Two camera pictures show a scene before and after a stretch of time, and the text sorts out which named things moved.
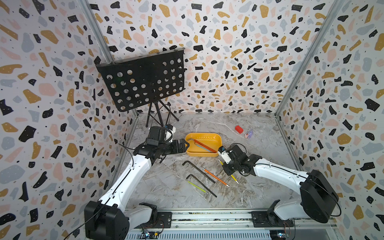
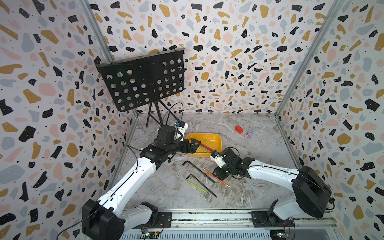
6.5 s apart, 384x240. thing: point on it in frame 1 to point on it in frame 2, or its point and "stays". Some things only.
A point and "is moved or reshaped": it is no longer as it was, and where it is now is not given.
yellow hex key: x=233 y=177 is moved or reshaped
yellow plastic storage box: x=203 y=144 stays
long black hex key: x=187 y=161 stays
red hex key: x=202 y=145 stays
